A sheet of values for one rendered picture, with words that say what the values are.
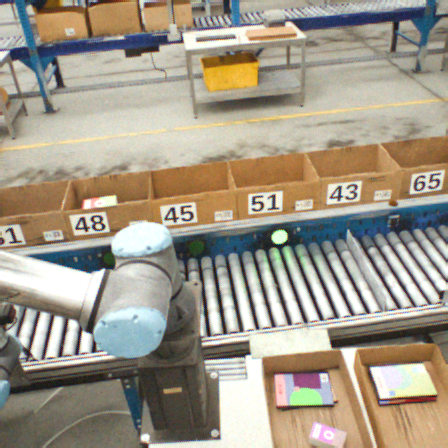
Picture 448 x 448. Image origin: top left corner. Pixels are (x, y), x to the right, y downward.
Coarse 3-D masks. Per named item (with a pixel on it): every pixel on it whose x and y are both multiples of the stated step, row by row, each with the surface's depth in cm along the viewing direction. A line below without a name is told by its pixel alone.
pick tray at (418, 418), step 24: (360, 360) 170; (384, 360) 171; (408, 360) 171; (432, 360) 170; (360, 384) 163; (384, 408) 158; (408, 408) 157; (432, 408) 157; (384, 432) 151; (408, 432) 150; (432, 432) 150
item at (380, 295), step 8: (352, 240) 224; (352, 248) 226; (360, 256) 216; (360, 264) 217; (368, 272) 208; (368, 280) 210; (376, 280) 200; (376, 288) 201; (376, 296) 202; (384, 296) 193; (384, 304) 195
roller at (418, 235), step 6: (414, 234) 235; (420, 234) 233; (420, 240) 231; (426, 240) 229; (420, 246) 231; (426, 246) 226; (432, 246) 225; (426, 252) 225; (432, 252) 222; (438, 252) 222; (432, 258) 220; (438, 258) 218; (438, 264) 216; (444, 264) 214; (438, 270) 216; (444, 270) 212; (444, 276) 211
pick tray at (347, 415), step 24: (264, 360) 168; (288, 360) 169; (312, 360) 170; (336, 360) 170; (264, 384) 159; (336, 384) 167; (312, 408) 159; (336, 408) 159; (360, 408) 148; (288, 432) 153; (360, 432) 150
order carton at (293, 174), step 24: (240, 168) 246; (264, 168) 248; (288, 168) 249; (312, 168) 233; (240, 192) 220; (264, 192) 221; (288, 192) 223; (312, 192) 225; (240, 216) 227; (264, 216) 229
